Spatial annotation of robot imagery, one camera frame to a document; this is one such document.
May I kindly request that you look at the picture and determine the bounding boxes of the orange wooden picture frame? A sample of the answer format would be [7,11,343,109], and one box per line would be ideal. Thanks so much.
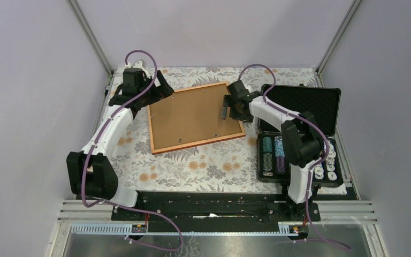
[146,81,247,155]

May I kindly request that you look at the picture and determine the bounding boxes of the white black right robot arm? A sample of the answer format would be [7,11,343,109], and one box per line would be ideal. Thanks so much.
[221,80,329,221]

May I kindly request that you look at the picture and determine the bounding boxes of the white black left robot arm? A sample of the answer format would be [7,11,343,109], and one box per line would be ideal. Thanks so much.
[66,67,174,220]

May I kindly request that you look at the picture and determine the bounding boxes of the floral patterned table mat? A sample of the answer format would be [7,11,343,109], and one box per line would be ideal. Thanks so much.
[110,67,316,194]

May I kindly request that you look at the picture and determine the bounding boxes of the black poker chip case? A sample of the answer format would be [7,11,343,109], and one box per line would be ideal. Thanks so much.
[257,85,343,187]

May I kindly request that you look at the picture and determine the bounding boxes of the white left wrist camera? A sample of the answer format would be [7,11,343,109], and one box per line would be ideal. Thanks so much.
[125,59,147,72]

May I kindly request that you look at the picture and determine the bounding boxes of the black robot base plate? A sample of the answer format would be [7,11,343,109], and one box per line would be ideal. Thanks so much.
[111,191,321,233]

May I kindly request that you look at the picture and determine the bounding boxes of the aluminium rail frame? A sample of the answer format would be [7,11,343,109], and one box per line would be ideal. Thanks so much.
[56,200,380,237]

